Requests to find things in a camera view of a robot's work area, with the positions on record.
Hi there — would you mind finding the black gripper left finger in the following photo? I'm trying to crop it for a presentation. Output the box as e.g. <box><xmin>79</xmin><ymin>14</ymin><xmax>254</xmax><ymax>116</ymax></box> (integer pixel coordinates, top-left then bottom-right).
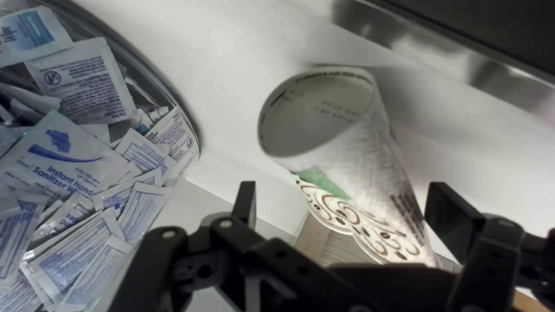
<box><xmin>105</xmin><ymin>178</ymin><xmax>326</xmax><ymax>312</ymax></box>

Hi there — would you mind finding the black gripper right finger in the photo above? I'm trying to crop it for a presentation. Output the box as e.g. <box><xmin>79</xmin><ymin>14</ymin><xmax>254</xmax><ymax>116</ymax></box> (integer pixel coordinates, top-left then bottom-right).
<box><xmin>423</xmin><ymin>180</ymin><xmax>555</xmax><ymax>312</ymax></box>

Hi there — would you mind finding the printed paper coffee cup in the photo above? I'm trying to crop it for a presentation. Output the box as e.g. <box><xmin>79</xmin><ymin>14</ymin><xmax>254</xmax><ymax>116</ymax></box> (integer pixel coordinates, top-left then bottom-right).
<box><xmin>254</xmin><ymin>64</ymin><xmax>438</xmax><ymax>270</ymax></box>

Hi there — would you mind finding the glass jar of wipe packets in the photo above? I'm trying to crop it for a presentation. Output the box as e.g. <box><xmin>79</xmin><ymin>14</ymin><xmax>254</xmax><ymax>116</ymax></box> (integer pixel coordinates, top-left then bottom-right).
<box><xmin>0</xmin><ymin>0</ymin><xmax>202</xmax><ymax>312</ymax></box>

